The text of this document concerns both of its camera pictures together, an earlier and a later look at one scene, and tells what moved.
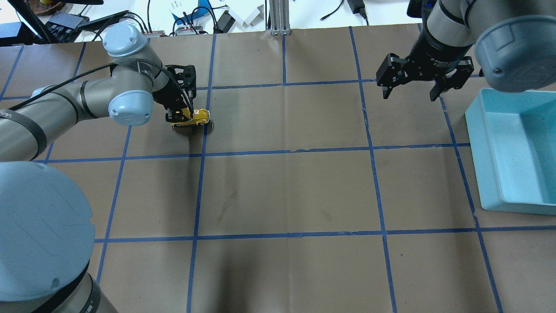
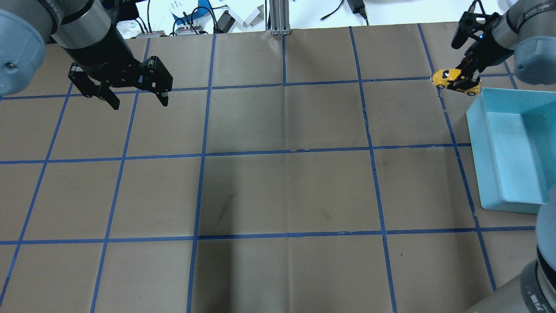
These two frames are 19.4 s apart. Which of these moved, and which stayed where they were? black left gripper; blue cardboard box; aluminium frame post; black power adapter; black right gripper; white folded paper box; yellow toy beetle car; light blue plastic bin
Moved: black right gripper; yellow toy beetle car; black left gripper
Stayed: light blue plastic bin; white folded paper box; black power adapter; aluminium frame post; blue cardboard box
